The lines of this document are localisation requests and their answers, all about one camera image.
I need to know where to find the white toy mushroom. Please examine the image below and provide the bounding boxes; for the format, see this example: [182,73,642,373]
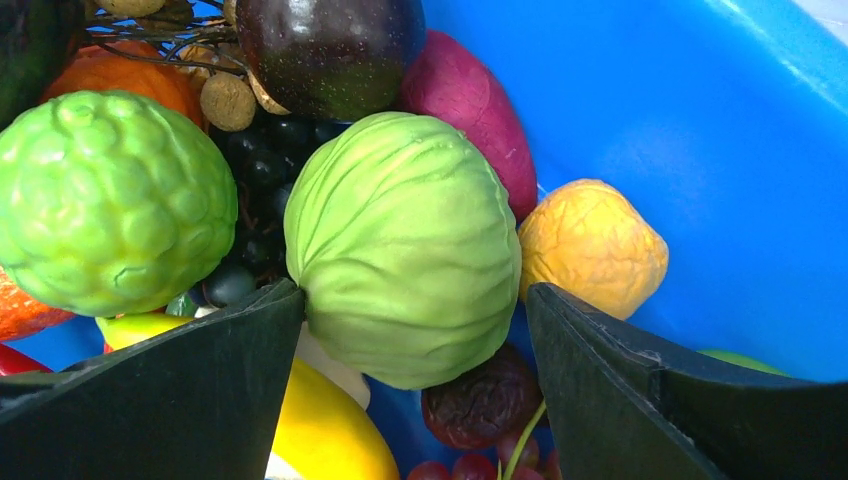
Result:
[295,322,371,409]

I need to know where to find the black toy grapes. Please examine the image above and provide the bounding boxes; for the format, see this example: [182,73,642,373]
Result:
[188,113,350,308]

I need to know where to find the red toy grapes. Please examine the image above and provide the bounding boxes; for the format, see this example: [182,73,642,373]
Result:
[406,402,564,480]

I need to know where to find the magenta toy sweet potato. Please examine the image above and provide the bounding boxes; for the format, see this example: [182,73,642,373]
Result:
[398,29,537,222]

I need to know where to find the orange toy tangerine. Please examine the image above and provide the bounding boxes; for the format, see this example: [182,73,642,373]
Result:
[1,270,74,341]

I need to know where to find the dark plum toy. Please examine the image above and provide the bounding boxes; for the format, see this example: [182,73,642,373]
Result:
[236,0,426,122]

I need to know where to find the orange toy walnut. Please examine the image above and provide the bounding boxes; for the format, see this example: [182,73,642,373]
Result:
[518,179,669,321]

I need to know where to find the blue plastic bin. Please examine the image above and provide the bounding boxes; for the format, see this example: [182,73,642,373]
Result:
[0,0,848,480]

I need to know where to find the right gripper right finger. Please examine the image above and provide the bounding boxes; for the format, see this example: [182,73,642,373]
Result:
[526,284,847,479]

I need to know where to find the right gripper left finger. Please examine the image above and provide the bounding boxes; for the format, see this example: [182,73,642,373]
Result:
[1,280,304,479]

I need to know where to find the green toy cabbage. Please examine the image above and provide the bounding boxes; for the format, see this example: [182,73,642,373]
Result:
[284,112,521,390]

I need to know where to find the brown longan cluster toy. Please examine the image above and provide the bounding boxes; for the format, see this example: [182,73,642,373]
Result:
[84,1,289,132]

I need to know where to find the dark dried date toy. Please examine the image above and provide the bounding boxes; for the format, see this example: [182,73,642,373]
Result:
[421,343,542,450]

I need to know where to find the red toy chili pepper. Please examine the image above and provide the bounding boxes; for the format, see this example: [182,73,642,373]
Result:
[0,344,52,376]

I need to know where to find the green custard apple toy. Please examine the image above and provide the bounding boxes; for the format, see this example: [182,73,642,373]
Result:
[1,91,238,317]

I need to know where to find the orange toy pumpkin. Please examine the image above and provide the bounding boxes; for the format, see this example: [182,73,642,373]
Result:
[41,40,207,130]

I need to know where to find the green toy chayote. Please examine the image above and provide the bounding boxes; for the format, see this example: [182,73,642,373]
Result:
[698,349,788,377]

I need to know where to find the yellow toy banana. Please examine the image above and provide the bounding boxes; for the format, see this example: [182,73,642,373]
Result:
[95,312,402,480]

